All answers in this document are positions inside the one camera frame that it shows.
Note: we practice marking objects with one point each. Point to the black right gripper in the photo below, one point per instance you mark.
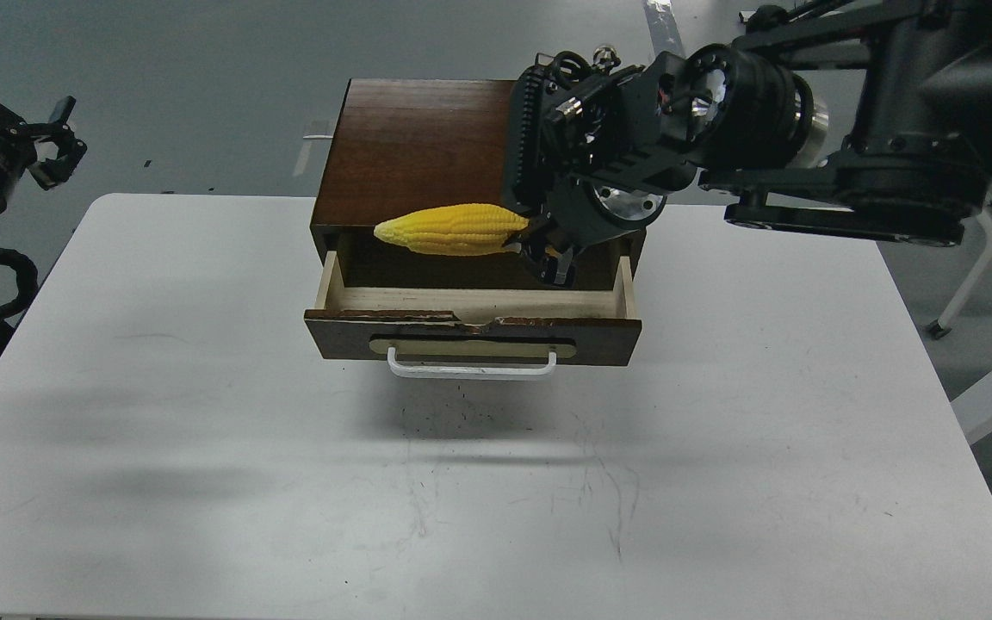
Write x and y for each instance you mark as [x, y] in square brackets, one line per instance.
[592, 152]

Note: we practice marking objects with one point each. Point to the grey floor tape strip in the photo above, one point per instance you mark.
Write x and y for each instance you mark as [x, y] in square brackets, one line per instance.
[663, 28]

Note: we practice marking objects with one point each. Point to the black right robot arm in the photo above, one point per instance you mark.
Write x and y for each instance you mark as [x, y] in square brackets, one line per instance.
[870, 123]

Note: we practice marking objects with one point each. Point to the wooden drawer with white handle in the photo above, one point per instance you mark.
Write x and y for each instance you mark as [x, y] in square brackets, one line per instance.
[352, 320]

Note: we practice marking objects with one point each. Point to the dark wooden drawer cabinet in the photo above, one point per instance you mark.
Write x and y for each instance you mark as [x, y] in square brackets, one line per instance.
[406, 144]

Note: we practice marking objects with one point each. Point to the yellow corn cob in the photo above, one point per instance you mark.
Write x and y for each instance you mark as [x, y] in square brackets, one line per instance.
[462, 230]

